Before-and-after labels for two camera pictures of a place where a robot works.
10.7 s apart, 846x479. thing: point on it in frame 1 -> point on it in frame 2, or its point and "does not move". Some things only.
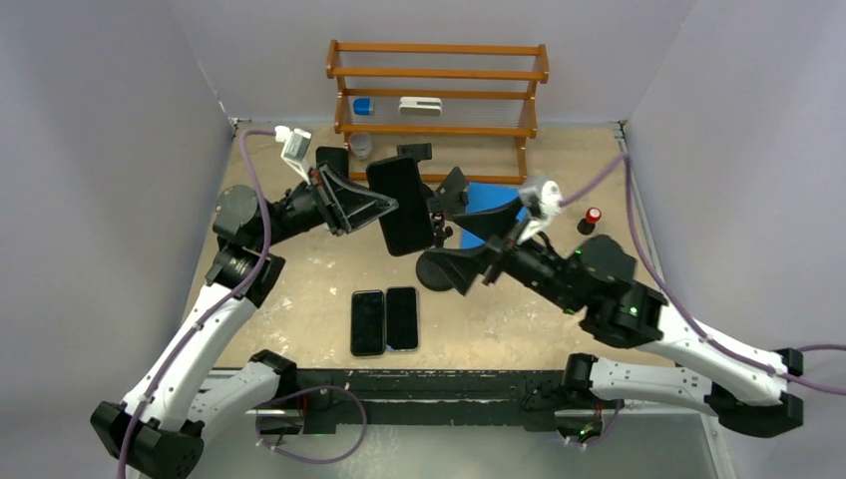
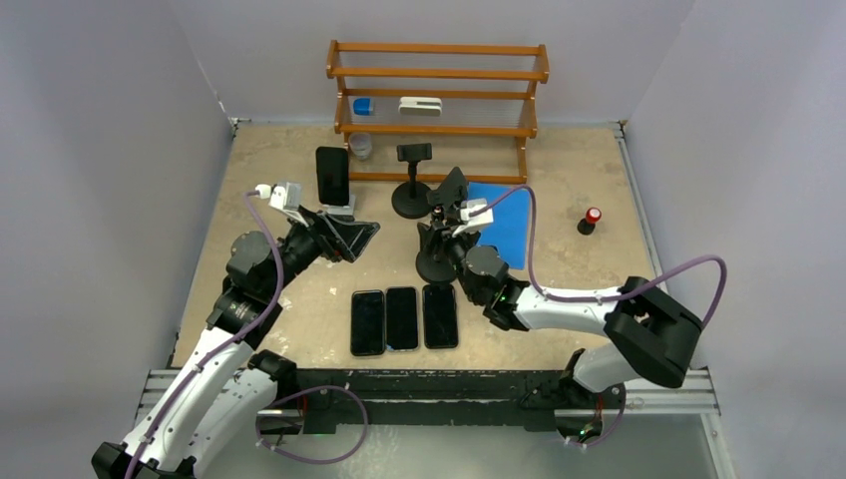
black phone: (402, 322) does not move
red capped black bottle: (587, 225) does not move
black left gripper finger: (355, 206) -> (350, 237)
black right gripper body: (511, 252) -> (456, 244)
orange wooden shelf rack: (444, 90) does not move
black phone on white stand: (335, 157) does not move
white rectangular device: (420, 107) does not move
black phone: (407, 227) -> (440, 316)
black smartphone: (367, 322) does not move
